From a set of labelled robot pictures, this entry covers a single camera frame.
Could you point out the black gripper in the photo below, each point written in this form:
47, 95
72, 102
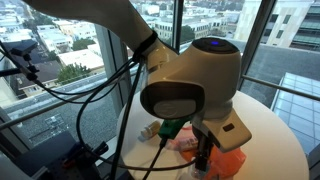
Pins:
204, 146

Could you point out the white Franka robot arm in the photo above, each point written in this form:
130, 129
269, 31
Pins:
186, 76

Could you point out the orange plastic bag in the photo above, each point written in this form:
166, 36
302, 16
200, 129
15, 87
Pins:
226, 163

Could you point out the white pill bottle yellow label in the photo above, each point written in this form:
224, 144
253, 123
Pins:
150, 129

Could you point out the black and blue robot stand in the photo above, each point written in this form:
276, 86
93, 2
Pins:
56, 160

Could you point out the grey window railing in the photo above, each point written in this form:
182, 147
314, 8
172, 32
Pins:
40, 111

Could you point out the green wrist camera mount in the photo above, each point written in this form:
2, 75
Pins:
173, 128

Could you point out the black camera on tripod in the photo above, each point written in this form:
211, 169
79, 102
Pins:
20, 55

